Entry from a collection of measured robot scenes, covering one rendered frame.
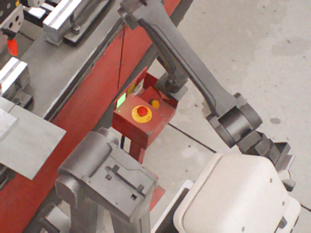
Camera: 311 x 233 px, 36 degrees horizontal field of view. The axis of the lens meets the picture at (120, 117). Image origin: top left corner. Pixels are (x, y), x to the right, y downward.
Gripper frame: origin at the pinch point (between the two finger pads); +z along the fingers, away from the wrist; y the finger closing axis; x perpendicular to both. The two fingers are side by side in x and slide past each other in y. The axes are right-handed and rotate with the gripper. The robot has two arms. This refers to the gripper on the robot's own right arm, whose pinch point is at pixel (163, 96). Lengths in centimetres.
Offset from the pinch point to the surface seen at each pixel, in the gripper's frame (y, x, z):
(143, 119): 0.1, 11.4, 2.0
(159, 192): -30, -1, 74
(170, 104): -3.9, -4.2, 8.2
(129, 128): 1.7, 15.4, 7.1
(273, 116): -54, -78, 69
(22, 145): 22, 52, -15
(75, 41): 36.6, 7.2, -1.2
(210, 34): 3, -107, 84
